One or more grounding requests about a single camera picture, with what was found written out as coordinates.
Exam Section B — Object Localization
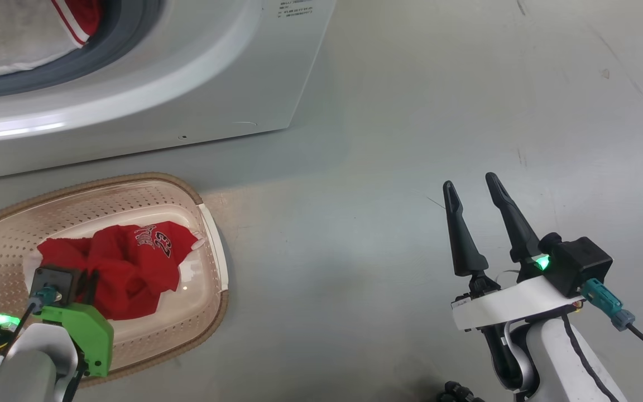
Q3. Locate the white front-load washing machine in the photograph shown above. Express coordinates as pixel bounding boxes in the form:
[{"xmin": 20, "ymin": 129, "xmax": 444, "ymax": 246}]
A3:
[{"xmin": 0, "ymin": 0, "xmax": 338, "ymax": 183}]

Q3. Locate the round filter cover flap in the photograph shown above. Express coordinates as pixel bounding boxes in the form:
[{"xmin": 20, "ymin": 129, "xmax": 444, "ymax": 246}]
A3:
[{"xmin": 179, "ymin": 120, "xmax": 259, "ymax": 140}]

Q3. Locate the teal-plug right camera cable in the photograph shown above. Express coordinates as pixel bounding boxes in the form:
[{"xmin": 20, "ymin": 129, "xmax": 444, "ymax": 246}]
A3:
[{"xmin": 581, "ymin": 278, "xmax": 643, "ymax": 367}]

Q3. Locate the red basketball jersey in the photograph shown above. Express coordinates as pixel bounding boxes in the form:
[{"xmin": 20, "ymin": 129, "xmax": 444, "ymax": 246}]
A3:
[{"xmin": 0, "ymin": 0, "xmax": 103, "ymax": 77}]

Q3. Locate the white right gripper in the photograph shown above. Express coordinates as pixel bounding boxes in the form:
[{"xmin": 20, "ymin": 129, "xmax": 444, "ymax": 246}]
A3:
[{"xmin": 443, "ymin": 172, "xmax": 584, "ymax": 333}]

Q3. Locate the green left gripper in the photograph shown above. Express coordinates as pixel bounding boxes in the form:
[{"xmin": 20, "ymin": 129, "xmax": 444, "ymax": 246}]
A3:
[{"xmin": 31, "ymin": 271, "xmax": 114, "ymax": 377}]

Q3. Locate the cream perforated laundry basket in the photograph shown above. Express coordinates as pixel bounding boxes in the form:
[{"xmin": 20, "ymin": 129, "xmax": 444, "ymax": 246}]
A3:
[{"xmin": 0, "ymin": 172, "xmax": 230, "ymax": 389}]

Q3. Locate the teal-plug camera cable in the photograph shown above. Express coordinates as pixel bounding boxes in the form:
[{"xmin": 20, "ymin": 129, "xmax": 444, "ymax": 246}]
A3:
[
  {"xmin": 581, "ymin": 278, "xmax": 643, "ymax": 367},
  {"xmin": 0, "ymin": 286, "xmax": 57, "ymax": 400}
]

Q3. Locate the teal-plug left camera cable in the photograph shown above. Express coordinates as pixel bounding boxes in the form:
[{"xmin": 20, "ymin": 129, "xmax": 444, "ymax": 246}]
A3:
[{"xmin": 0, "ymin": 286, "xmax": 57, "ymax": 400}]

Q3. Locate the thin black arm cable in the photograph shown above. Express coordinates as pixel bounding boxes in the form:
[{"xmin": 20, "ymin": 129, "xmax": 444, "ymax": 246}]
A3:
[{"xmin": 560, "ymin": 315, "xmax": 612, "ymax": 402}]

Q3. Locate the grey rubber door seal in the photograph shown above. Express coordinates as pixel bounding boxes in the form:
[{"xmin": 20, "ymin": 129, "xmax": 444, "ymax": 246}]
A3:
[{"xmin": 0, "ymin": 0, "xmax": 163, "ymax": 100}]

